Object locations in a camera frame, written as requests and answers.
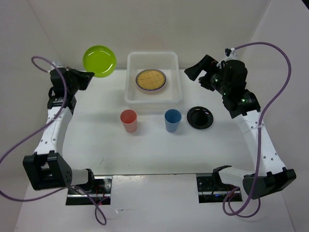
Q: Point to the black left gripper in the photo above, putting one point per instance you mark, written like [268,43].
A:
[86,77]

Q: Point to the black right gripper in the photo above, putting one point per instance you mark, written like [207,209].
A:
[208,64]

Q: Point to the green plastic plate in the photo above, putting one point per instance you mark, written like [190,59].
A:
[99,60]

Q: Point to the black plastic plate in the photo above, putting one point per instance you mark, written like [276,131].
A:
[200,118]

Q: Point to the red plastic cup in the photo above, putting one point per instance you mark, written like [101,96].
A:
[129,120]

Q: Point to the round bamboo woven plate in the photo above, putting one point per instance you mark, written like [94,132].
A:
[150,79]

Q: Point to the purple plastic plate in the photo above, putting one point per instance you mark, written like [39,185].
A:
[138,83]

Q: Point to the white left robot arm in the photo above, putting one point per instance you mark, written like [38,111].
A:
[46,168]

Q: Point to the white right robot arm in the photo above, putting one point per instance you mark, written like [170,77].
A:
[273,175]

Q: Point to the translucent white plastic bin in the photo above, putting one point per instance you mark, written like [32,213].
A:
[150,71]

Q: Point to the blue plastic cup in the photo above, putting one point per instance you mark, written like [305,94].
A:
[172,120]

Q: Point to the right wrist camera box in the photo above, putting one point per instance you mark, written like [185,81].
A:
[230,54]

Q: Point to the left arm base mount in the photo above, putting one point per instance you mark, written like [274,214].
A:
[100,192]

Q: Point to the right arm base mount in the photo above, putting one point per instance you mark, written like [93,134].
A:
[208,192]

